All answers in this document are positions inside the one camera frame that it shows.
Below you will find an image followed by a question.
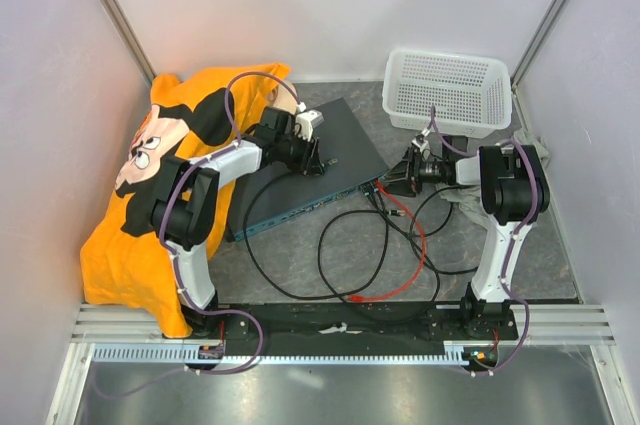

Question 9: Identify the black ethernet cable loop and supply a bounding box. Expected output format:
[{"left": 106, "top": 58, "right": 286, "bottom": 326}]
[{"left": 317, "top": 184, "right": 441, "bottom": 324}]

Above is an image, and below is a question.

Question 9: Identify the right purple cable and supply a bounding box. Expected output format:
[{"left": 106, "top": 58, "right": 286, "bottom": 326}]
[{"left": 428, "top": 104, "right": 544, "bottom": 379}]

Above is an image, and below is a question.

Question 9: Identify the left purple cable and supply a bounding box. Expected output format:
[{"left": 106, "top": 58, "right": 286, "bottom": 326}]
[{"left": 91, "top": 72, "right": 307, "bottom": 400}]

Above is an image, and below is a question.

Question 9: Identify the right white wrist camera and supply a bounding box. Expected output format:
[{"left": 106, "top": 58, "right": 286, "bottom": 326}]
[{"left": 411, "top": 128, "right": 431, "bottom": 157}]

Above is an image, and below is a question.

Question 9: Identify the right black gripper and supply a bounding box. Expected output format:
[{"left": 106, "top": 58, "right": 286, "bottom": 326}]
[{"left": 378, "top": 146, "right": 446, "bottom": 199}]

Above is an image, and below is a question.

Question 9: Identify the red ethernet cable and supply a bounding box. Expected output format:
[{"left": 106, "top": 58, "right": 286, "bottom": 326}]
[{"left": 347, "top": 180, "right": 428, "bottom": 303}]

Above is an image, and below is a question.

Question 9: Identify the white plastic basket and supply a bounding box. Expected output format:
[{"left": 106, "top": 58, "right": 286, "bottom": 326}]
[{"left": 382, "top": 48, "right": 513, "bottom": 139}]

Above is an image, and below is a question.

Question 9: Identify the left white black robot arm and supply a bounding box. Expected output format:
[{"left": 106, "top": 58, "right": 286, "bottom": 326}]
[{"left": 151, "top": 108, "right": 325, "bottom": 338}]

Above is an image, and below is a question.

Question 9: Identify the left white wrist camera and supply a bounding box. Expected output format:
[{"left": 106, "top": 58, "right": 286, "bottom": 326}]
[{"left": 294, "top": 110, "right": 324, "bottom": 142}]

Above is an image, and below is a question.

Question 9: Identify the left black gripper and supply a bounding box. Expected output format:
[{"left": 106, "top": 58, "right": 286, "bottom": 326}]
[{"left": 275, "top": 131, "right": 325, "bottom": 178}]

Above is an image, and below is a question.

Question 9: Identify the white slotted cable duct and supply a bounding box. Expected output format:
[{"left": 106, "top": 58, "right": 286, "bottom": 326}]
[{"left": 93, "top": 343, "right": 497, "bottom": 366}]

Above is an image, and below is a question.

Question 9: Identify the purple cable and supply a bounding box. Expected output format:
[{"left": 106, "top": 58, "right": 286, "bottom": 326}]
[
  {"left": 428, "top": 104, "right": 544, "bottom": 379},
  {"left": 91, "top": 72, "right": 307, "bottom": 400}
]

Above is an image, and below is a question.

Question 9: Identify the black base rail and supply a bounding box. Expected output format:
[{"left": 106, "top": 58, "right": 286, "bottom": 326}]
[{"left": 182, "top": 301, "right": 518, "bottom": 356}]

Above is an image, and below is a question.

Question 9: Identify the peach fabric hat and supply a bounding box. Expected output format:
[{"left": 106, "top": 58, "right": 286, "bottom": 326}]
[{"left": 267, "top": 85, "right": 298, "bottom": 115}]

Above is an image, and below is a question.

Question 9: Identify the dark blue network switch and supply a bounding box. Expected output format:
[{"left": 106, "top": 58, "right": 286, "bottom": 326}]
[{"left": 225, "top": 98, "right": 388, "bottom": 242}]

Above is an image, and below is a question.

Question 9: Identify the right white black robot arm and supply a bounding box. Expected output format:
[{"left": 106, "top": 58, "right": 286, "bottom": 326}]
[{"left": 381, "top": 134, "right": 550, "bottom": 304}]

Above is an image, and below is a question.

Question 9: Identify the grey cloth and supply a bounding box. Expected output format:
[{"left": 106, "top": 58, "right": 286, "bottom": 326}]
[{"left": 437, "top": 128, "right": 550, "bottom": 229}]

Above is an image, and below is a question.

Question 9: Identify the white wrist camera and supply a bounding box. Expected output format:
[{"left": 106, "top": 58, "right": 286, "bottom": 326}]
[
  {"left": 411, "top": 128, "right": 431, "bottom": 157},
  {"left": 294, "top": 110, "right": 324, "bottom": 142}
]

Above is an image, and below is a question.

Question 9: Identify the orange mickey mouse cloth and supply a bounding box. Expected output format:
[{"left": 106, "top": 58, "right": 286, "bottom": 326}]
[{"left": 80, "top": 62, "right": 290, "bottom": 338}]

